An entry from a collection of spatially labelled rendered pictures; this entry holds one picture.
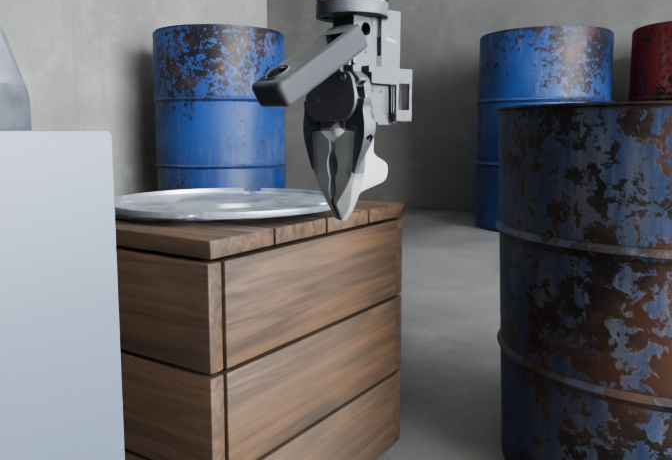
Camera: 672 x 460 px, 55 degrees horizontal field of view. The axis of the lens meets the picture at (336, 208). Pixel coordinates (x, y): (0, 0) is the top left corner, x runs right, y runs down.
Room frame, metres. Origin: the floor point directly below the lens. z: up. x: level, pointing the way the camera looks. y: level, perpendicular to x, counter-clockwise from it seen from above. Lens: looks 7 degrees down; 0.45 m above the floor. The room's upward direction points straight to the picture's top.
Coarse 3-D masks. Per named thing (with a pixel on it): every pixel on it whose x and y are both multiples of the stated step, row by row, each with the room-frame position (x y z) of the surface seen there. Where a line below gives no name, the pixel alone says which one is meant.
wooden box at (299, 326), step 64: (128, 256) 0.64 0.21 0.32; (192, 256) 0.60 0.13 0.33; (256, 256) 0.63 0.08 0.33; (320, 256) 0.73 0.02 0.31; (384, 256) 0.85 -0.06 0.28; (128, 320) 0.65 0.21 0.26; (192, 320) 0.59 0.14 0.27; (256, 320) 0.63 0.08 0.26; (320, 320) 0.73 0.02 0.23; (384, 320) 0.85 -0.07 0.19; (128, 384) 0.65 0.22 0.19; (192, 384) 0.60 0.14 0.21; (256, 384) 0.63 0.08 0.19; (320, 384) 0.73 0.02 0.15; (384, 384) 0.85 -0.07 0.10; (128, 448) 0.65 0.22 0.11; (192, 448) 0.60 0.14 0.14; (256, 448) 0.63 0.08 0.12; (320, 448) 0.73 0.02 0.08; (384, 448) 0.85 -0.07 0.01
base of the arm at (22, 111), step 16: (0, 32) 0.36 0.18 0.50; (0, 48) 0.36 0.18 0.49; (0, 64) 0.36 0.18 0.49; (16, 64) 0.37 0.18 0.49; (0, 80) 0.36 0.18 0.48; (16, 80) 0.37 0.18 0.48; (0, 96) 0.34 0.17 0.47; (16, 96) 0.35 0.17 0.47; (0, 112) 0.34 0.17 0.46; (16, 112) 0.35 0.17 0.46; (0, 128) 0.34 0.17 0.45; (16, 128) 0.35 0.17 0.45
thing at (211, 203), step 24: (168, 192) 0.91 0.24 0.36; (192, 192) 0.93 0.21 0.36; (216, 192) 0.94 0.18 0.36; (240, 192) 0.94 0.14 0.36; (264, 192) 0.94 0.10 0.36; (288, 192) 0.93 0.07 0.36; (312, 192) 0.90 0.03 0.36; (144, 216) 0.68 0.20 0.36; (168, 216) 0.67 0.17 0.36; (192, 216) 0.69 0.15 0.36; (216, 216) 0.66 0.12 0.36; (240, 216) 0.67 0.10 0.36; (264, 216) 0.68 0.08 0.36
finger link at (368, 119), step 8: (360, 104) 0.61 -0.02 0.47; (368, 104) 0.61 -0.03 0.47; (360, 112) 0.61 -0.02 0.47; (368, 112) 0.61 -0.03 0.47; (352, 120) 0.62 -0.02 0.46; (360, 120) 0.61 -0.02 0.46; (368, 120) 0.61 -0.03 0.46; (352, 128) 0.62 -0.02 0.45; (360, 128) 0.61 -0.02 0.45; (368, 128) 0.61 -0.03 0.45; (360, 136) 0.61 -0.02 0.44; (368, 136) 0.61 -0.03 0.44; (360, 144) 0.61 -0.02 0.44; (368, 144) 0.61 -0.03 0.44; (360, 152) 0.61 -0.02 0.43; (352, 160) 0.62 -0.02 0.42; (360, 160) 0.61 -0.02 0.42; (352, 168) 0.62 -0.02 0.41; (360, 168) 0.62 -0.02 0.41
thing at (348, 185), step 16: (336, 144) 0.63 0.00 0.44; (352, 144) 0.62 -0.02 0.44; (368, 160) 0.64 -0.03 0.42; (336, 176) 0.63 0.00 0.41; (352, 176) 0.62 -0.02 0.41; (368, 176) 0.64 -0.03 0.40; (384, 176) 0.66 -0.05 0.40; (336, 192) 0.63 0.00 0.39; (352, 192) 0.62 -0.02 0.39; (336, 208) 0.64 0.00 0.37; (352, 208) 0.64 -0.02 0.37
